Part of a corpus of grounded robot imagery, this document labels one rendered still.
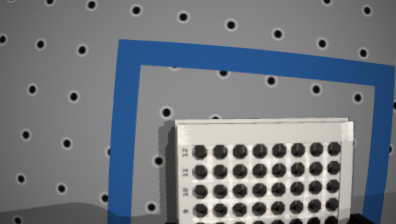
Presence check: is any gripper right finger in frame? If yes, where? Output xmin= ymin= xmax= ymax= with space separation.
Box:
xmin=349 ymin=213 xmax=375 ymax=224

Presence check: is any grey perforated base plate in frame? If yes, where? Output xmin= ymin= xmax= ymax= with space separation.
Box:
xmin=0 ymin=0 xmax=396 ymax=224

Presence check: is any blue tape outline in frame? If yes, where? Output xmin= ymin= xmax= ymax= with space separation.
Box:
xmin=107 ymin=39 xmax=395 ymax=224

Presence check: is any white well plate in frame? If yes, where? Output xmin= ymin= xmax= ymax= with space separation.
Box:
xmin=175 ymin=117 xmax=353 ymax=224

